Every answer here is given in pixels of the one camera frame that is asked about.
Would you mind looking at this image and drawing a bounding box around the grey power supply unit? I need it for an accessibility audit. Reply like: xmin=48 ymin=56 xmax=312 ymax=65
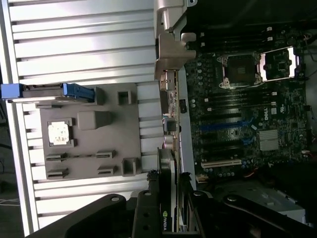
xmin=208 ymin=183 xmax=308 ymax=226

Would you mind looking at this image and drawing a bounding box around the white expansion slot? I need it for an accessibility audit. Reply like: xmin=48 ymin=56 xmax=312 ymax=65
xmin=200 ymin=158 xmax=242 ymax=170

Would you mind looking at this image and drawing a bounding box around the grey parts rack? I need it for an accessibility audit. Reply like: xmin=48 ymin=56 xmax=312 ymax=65
xmin=36 ymin=83 xmax=143 ymax=180

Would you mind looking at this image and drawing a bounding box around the silver chipset heatsink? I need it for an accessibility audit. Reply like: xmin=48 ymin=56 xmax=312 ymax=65
xmin=259 ymin=128 xmax=279 ymax=152

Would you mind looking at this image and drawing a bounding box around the silver CPU chip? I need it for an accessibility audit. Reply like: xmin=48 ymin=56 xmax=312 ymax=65
xmin=47 ymin=121 xmax=71 ymax=146

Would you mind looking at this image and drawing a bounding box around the green motherboard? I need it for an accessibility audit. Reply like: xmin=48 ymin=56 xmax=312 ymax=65
xmin=184 ymin=27 xmax=310 ymax=184

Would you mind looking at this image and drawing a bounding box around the blue expansion slot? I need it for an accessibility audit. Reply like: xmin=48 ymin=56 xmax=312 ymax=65
xmin=200 ymin=123 xmax=243 ymax=132

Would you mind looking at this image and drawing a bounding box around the CPU socket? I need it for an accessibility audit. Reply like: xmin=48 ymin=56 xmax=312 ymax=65
xmin=216 ymin=51 xmax=263 ymax=89

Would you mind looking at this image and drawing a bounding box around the metal socket cover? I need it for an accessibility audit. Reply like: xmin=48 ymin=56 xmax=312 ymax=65
xmin=260 ymin=47 xmax=300 ymax=81

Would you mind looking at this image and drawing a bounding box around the black open PC case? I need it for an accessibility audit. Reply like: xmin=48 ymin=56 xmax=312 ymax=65
xmin=153 ymin=0 xmax=317 ymax=238

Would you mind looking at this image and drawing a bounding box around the hard disk with blue bracket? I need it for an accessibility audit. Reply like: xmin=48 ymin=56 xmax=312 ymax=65
xmin=0 ymin=83 xmax=96 ymax=104

